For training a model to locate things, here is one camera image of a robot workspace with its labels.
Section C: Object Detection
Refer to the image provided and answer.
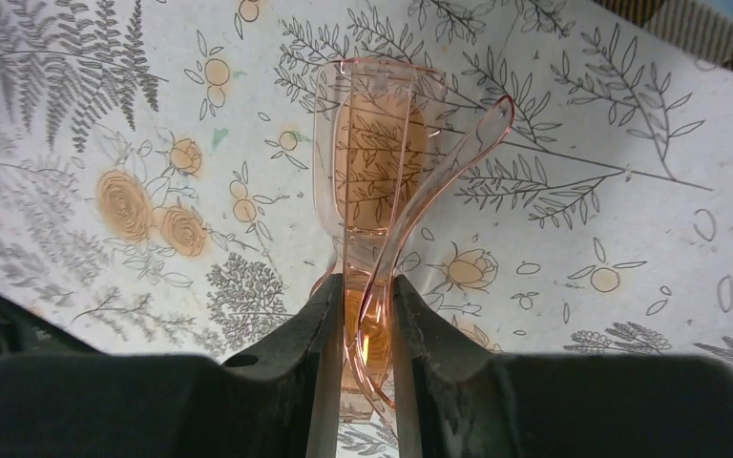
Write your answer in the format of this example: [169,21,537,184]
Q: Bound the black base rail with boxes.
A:
[0,273,102,381]

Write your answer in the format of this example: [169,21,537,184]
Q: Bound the plaid glasses case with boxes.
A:
[598,1,733,72]

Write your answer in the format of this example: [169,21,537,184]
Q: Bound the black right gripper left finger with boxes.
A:
[0,276,343,457]

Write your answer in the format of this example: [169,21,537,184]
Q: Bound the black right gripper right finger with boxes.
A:
[392,276,733,457]

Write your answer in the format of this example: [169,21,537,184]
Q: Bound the clear pink sunglasses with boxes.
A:
[312,58,514,424]

